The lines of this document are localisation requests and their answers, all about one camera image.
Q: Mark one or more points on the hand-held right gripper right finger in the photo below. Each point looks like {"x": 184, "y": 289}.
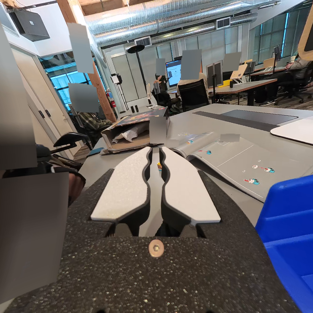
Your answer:
{"x": 190, "y": 195}

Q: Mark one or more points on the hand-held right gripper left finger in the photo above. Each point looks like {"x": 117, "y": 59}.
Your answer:
{"x": 122, "y": 193}

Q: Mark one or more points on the small orange blue brick model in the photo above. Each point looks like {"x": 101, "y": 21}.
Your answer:
{"x": 159, "y": 167}

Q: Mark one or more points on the grey desk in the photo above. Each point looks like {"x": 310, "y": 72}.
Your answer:
{"x": 220, "y": 117}

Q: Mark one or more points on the wooden edged office desk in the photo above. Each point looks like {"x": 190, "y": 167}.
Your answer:
{"x": 269, "y": 72}
{"x": 244, "y": 86}

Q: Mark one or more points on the black chair armrest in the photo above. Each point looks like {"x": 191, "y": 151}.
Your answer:
{"x": 71, "y": 137}

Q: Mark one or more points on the grey instruction booklet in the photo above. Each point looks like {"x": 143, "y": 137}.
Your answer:
{"x": 232, "y": 159}

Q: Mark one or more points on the white cabinet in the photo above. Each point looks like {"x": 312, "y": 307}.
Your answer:
{"x": 49, "y": 97}

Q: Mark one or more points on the white paper bag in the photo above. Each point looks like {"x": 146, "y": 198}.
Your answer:
{"x": 129, "y": 134}

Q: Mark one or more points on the colourful cardboard toy box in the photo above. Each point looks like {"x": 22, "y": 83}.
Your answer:
{"x": 146, "y": 115}

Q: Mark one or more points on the red fire extinguisher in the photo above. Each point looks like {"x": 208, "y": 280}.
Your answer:
{"x": 111, "y": 99}

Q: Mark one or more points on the black office chair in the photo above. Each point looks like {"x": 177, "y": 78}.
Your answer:
{"x": 193, "y": 95}

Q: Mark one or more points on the blue plastic bin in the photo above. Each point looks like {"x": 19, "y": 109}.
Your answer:
{"x": 288, "y": 220}

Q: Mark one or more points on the light panel on tripod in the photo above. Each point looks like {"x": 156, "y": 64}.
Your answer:
{"x": 116, "y": 78}

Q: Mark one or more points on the white tablet stand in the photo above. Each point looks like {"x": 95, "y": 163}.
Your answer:
{"x": 148, "y": 91}

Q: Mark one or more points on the yellow box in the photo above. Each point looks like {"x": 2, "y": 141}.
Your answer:
{"x": 223, "y": 84}

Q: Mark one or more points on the lit computer monitor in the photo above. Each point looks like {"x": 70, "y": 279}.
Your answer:
{"x": 174, "y": 75}

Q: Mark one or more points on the white rounded board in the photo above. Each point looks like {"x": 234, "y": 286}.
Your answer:
{"x": 295, "y": 132}

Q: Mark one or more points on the grey monitor on stand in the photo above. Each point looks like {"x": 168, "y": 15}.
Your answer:
{"x": 217, "y": 73}

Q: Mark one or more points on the black ceiling speaker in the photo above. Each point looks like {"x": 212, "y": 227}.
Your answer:
{"x": 31, "y": 24}

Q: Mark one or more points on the tan laptop stand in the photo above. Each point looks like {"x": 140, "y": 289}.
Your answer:
{"x": 270, "y": 64}
{"x": 237, "y": 73}

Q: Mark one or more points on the black floor lamp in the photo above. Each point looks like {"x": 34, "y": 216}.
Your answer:
{"x": 135, "y": 49}

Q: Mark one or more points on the white air vent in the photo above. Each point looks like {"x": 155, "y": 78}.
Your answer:
{"x": 143, "y": 41}
{"x": 223, "y": 23}

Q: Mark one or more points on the tan rounded panel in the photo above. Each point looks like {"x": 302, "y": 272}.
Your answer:
{"x": 307, "y": 36}

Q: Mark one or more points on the silver ventilation duct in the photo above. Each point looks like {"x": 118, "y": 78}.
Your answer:
{"x": 146, "y": 19}

